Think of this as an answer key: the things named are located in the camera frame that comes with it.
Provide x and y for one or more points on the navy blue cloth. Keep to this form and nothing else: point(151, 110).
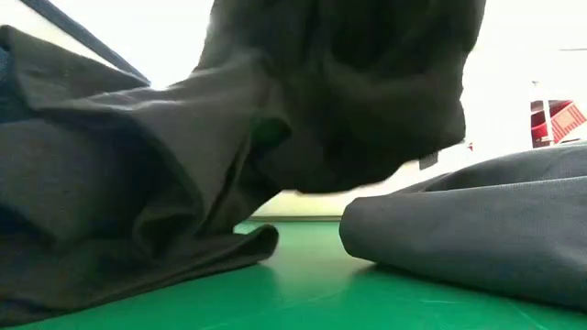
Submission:
point(4, 87)

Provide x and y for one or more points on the black garment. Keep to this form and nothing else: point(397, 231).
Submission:
point(137, 160)

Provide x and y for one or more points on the dark grey garment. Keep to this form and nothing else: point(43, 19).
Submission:
point(458, 229)

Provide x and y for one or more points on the black aluminium table frame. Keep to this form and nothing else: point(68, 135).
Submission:
point(91, 42)

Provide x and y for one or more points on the metal shelf rack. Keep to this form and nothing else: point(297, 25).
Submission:
point(546, 114)

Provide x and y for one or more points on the beige fabric storage box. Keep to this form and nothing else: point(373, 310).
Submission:
point(312, 204)

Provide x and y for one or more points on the red storage bin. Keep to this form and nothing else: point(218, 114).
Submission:
point(568, 121)

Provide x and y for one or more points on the green table mat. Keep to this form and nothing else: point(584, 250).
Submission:
point(321, 298)

